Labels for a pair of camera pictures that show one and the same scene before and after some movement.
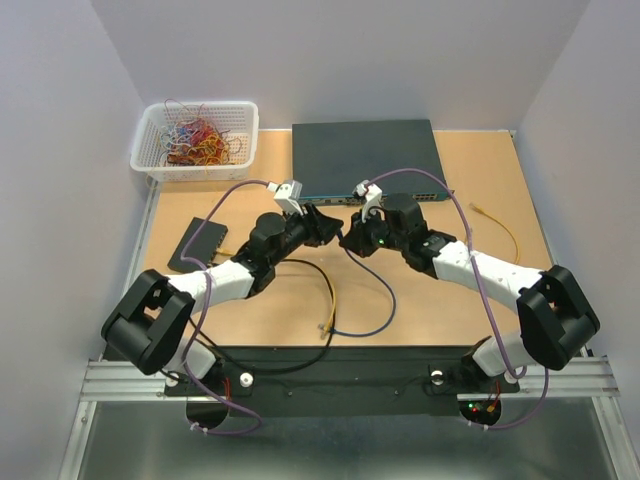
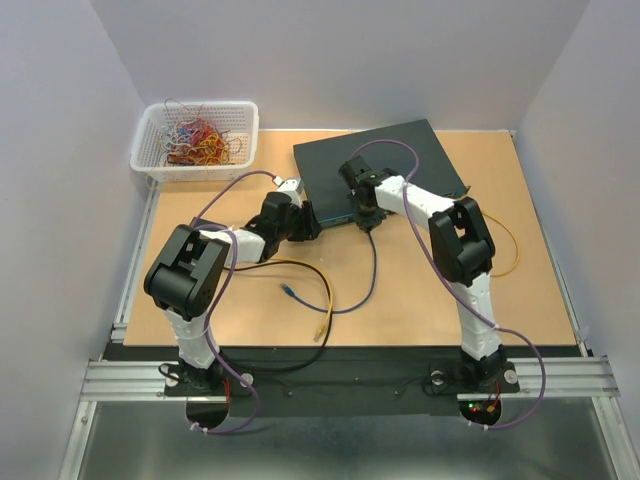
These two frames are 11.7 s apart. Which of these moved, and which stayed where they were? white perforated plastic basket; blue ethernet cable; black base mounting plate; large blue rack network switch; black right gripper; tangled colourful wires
Moved: blue ethernet cable; black right gripper; large blue rack network switch
Stayed: black base mounting plate; white perforated plastic basket; tangled colourful wires
